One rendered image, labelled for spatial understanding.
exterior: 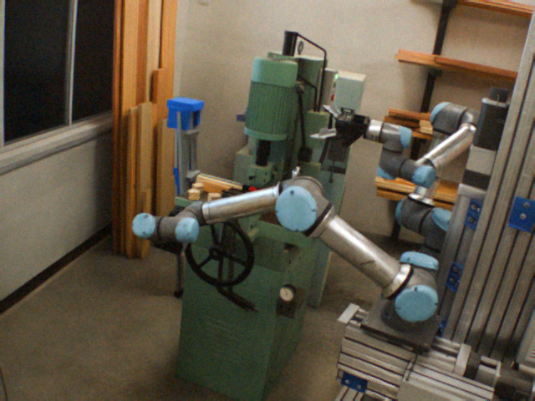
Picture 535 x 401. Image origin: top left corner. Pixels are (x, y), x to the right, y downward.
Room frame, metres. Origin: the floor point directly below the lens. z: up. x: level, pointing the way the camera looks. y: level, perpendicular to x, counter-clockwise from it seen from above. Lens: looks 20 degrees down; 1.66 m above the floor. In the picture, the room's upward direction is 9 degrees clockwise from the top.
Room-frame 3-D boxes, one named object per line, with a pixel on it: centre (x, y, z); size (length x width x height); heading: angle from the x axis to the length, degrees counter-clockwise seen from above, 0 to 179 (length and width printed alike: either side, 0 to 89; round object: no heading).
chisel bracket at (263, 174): (2.09, 0.05, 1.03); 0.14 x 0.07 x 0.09; 162
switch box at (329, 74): (2.33, -0.17, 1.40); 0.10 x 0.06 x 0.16; 162
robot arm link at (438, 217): (1.89, -0.68, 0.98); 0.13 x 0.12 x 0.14; 41
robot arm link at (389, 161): (1.80, -0.41, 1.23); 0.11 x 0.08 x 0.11; 41
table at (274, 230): (1.97, 0.09, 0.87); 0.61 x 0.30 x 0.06; 72
